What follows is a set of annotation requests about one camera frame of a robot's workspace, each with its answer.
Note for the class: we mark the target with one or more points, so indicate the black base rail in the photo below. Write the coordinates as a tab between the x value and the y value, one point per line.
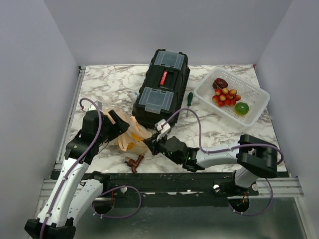
173	189

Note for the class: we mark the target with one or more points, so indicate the black plastic toolbox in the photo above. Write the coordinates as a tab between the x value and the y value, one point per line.
163	88

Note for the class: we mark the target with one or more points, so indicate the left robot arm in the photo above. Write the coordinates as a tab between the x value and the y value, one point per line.
64	208

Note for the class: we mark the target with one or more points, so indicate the translucent orange plastic bag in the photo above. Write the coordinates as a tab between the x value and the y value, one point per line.
135	127

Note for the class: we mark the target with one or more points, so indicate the white plastic basket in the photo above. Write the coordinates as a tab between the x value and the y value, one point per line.
256	98

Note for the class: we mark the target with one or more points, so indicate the brown faucet tap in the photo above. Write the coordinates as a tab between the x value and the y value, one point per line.
133	164

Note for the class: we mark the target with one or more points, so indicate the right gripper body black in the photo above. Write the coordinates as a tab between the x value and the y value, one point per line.
156	146

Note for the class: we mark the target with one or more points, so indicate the yellow fake fruit in bag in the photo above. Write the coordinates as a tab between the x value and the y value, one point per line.
135	143

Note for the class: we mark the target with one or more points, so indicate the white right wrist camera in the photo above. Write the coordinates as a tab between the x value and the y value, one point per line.
162	128

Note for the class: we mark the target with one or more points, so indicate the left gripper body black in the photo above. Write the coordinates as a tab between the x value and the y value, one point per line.
110	131

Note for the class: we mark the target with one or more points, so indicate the dark red fake apple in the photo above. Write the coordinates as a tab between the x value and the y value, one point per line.
219	83

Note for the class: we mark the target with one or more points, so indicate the green fake fruit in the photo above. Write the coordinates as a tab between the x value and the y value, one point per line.
241	109

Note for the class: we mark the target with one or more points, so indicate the green handled screwdriver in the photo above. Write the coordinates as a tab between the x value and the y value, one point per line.
189	99

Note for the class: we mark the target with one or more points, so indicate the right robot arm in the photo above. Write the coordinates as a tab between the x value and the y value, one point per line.
258	158

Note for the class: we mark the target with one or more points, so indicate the red yellow cherry bunch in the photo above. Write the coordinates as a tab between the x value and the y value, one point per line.
226	97

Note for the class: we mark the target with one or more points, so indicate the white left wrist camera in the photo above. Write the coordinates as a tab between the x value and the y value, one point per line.
96	105

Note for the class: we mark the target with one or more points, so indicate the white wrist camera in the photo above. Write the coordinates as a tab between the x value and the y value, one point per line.
162	128
96	105

